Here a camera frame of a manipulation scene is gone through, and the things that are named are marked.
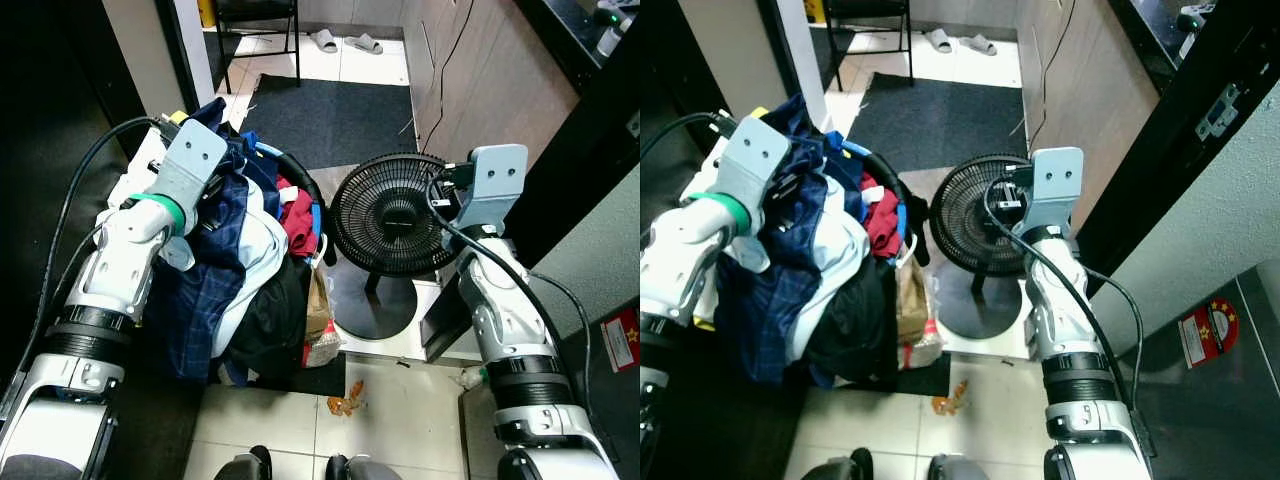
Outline dark grey washing machine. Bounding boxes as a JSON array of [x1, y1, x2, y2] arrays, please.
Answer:
[[558, 305, 641, 480], [1124, 261, 1280, 480]]

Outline black floor fan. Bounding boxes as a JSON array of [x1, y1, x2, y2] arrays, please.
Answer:
[[929, 153, 1053, 342], [329, 152, 473, 342]]

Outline white garment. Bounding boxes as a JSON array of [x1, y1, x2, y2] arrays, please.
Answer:
[[784, 183, 872, 363], [213, 178, 292, 358]]

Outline red garment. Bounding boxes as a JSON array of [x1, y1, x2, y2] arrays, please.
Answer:
[[859, 173, 905, 260], [274, 178, 320, 258]]

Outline dark grey floor mat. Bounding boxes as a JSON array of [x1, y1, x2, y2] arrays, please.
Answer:
[[239, 72, 418, 170], [847, 71, 1032, 172]]

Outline navy plaid garment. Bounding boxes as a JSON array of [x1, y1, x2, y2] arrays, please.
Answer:
[[714, 94, 873, 388], [148, 97, 283, 387]]

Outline brown wooden cabinet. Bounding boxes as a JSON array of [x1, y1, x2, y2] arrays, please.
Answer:
[[400, 0, 582, 169], [1014, 0, 1162, 233]]

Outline black garment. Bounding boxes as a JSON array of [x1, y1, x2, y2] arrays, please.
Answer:
[[214, 254, 314, 383], [804, 254, 902, 387]]

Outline brown paper bag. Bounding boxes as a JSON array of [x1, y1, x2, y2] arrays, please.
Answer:
[[894, 254, 932, 347], [304, 263, 337, 347]]

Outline clear plastic bag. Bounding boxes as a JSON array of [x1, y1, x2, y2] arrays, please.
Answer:
[[304, 328, 347, 368], [899, 320, 947, 370]]

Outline black metal chair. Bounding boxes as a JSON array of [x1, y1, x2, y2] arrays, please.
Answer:
[[821, 0, 914, 92], [212, 0, 302, 92]]

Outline red sticker with stars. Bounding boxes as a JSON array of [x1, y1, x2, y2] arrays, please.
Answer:
[[602, 309, 641, 374], [1177, 297, 1242, 370]]

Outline silver door hinge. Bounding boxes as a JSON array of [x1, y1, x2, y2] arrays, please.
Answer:
[[1194, 84, 1242, 142]]

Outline orange litter scrap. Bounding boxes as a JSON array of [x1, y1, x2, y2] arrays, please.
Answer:
[[327, 380, 367, 417], [930, 379, 970, 417]]

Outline device with green light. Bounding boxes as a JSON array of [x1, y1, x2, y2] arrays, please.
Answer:
[[593, 3, 632, 58], [1174, 2, 1217, 62]]

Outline black left robot foot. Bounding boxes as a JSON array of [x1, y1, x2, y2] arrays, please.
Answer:
[[214, 445, 272, 480], [800, 447, 874, 480]]

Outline black robot foot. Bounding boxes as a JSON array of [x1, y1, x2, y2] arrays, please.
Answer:
[[927, 454, 992, 480], [800, 447, 874, 480], [214, 445, 272, 480], [324, 453, 402, 480]]

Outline black right robot foot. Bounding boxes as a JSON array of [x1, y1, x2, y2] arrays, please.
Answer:
[[927, 454, 992, 480], [324, 453, 402, 480]]

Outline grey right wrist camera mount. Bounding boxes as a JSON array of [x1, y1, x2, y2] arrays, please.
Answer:
[[1014, 146, 1087, 237], [455, 143, 530, 237]]

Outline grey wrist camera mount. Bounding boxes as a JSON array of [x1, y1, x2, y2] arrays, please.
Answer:
[[148, 120, 230, 213], [1014, 146, 1087, 237], [712, 115, 792, 213], [455, 143, 530, 237]]

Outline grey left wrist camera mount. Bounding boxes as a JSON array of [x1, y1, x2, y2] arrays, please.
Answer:
[[712, 115, 792, 213], [148, 120, 230, 213]]

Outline black laundry basket blue handles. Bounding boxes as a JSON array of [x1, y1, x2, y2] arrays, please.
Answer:
[[254, 140, 328, 267], [840, 139, 932, 267]]

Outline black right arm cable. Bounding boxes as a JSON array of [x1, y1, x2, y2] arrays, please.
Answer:
[[982, 173, 1147, 413], [425, 168, 593, 413]]

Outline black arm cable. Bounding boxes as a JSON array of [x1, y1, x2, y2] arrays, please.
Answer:
[[425, 168, 593, 413], [15, 114, 169, 376], [640, 110, 738, 163], [982, 173, 1147, 413]]

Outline thin black hanging wire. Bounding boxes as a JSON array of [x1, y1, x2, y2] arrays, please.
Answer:
[[1029, 0, 1080, 153], [419, 0, 477, 153]]

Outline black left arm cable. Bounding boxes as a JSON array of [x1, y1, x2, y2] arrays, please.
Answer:
[[15, 114, 169, 376], [640, 110, 738, 163]]

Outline black door frame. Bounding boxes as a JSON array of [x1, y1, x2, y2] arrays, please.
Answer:
[[498, 28, 641, 273], [1074, 0, 1280, 298]]

